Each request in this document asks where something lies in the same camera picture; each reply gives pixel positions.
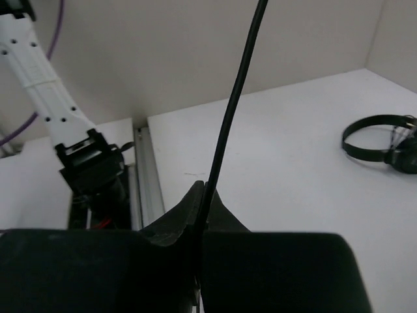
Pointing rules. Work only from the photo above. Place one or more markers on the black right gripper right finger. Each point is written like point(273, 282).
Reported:
point(221, 219)

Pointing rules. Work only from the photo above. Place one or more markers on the aluminium table rail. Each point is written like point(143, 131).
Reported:
point(150, 194)

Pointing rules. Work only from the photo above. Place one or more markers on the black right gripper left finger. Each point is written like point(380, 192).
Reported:
point(167, 229)

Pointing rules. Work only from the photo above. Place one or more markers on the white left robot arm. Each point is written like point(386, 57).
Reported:
point(93, 168)

